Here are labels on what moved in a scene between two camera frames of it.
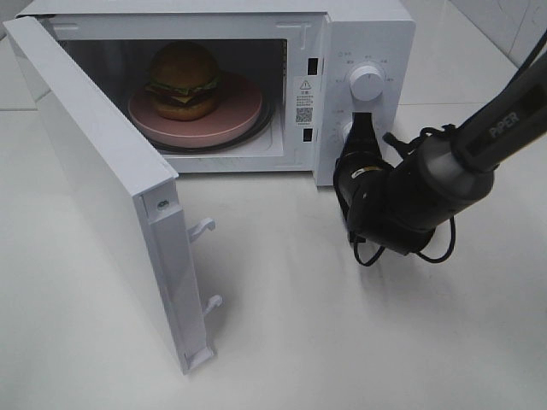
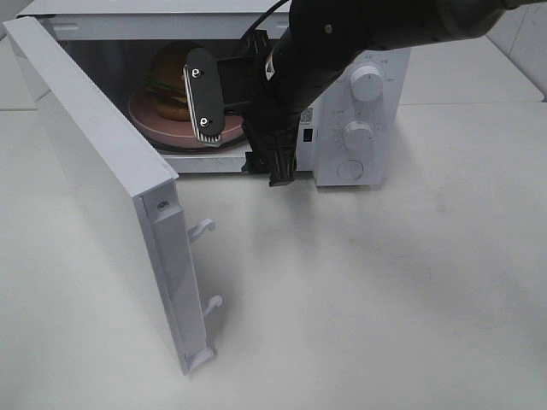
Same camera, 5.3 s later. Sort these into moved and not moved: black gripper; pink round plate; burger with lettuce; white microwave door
Moved: black gripper
Not moved: white microwave door; burger with lettuce; pink round plate
